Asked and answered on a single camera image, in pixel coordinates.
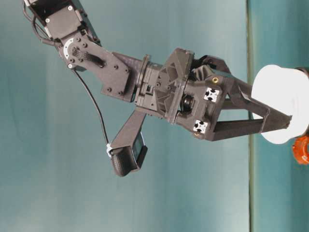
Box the camera mount bar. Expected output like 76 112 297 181
112 111 145 152

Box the camera thin wire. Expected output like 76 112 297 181
73 70 110 147

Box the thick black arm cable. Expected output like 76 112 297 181
23 0 64 48

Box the blue-green table cloth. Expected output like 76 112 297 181
249 0 309 232

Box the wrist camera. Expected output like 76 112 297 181
110 138 148 178

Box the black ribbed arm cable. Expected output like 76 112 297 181
71 49 107 68

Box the white paper cup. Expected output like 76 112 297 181
251 64 309 145

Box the black cup holder red handle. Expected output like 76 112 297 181
291 65 309 166

